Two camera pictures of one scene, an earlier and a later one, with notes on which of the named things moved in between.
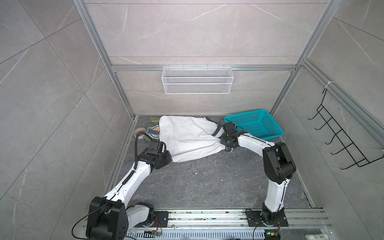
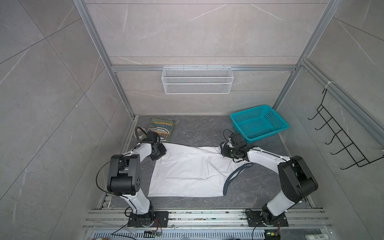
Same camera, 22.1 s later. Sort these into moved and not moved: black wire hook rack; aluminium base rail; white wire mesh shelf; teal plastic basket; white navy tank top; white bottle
Moved: teal plastic basket; white navy tank top
Not moved: white bottle; aluminium base rail; black wire hook rack; white wire mesh shelf
